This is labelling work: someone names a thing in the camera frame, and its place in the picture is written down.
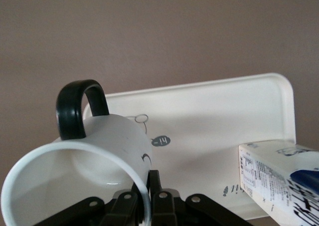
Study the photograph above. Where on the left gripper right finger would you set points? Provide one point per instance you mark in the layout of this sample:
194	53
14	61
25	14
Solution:
167	208

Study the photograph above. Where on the cream rabbit print tray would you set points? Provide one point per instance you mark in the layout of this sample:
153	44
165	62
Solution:
214	126

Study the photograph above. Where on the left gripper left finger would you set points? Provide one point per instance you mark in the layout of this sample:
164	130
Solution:
119	208

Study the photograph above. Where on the blue white milk carton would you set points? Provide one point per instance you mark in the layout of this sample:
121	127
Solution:
279	186

